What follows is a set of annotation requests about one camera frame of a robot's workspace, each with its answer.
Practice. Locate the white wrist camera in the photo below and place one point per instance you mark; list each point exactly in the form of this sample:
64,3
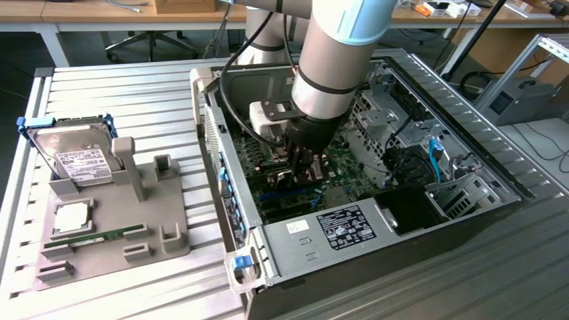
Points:
267,125

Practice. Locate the grey power supply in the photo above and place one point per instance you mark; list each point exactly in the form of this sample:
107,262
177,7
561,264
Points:
303,246

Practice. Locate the blue expansion slot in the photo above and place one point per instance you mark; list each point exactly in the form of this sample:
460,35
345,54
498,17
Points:
317,197

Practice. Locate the green RAM stick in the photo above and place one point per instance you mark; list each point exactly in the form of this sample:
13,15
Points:
120,232

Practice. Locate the perforated metal disk bay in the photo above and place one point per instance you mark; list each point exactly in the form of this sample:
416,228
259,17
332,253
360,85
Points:
373,120

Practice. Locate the office chair base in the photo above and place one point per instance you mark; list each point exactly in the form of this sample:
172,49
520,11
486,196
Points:
153,40

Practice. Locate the silver CPU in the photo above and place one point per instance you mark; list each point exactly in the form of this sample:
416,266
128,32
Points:
71,216

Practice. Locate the hard drive in blue caddy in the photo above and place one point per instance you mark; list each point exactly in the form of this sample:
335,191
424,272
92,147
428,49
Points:
23,128

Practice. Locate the small white box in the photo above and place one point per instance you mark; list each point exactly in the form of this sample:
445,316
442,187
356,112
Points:
466,10

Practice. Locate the wooden desk white frame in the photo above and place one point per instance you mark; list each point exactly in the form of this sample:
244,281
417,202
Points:
88,15

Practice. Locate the grey control box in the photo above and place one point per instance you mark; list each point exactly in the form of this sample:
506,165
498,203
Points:
529,103

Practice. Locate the green motherboard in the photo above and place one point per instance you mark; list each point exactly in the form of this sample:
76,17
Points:
347,166

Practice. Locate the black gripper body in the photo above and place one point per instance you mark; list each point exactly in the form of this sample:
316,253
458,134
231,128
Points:
313,135

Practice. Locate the blue card retainer clips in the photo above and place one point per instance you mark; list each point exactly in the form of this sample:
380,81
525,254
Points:
228,190

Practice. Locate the brown cardboard box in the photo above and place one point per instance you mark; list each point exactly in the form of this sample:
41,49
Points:
187,6

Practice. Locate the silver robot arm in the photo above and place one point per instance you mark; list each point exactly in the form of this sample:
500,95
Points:
329,66

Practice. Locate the wooden desk with panel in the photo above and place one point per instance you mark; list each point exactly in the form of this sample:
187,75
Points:
502,50

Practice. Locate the black slanted pole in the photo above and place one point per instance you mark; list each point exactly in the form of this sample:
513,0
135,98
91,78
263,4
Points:
477,36

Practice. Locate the aluminium profile frame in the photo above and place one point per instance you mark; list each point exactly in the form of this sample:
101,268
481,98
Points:
540,41

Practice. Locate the orange and white box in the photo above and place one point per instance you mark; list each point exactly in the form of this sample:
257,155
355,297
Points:
433,9

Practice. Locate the blue case latch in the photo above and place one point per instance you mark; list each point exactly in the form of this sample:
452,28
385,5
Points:
241,262

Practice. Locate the silver chipset heatsink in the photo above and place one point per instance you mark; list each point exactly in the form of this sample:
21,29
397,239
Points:
343,196

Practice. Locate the black power adapter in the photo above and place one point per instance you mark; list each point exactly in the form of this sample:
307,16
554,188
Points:
557,7

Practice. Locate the silver hard disk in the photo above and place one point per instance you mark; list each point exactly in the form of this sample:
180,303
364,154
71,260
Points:
80,156

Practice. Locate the black expansion slot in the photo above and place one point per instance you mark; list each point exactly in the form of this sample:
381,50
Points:
293,214
287,205

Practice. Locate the grey parts rack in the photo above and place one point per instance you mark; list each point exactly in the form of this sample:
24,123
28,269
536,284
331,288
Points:
147,213

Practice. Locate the open black PC case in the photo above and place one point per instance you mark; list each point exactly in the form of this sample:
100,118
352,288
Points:
444,266

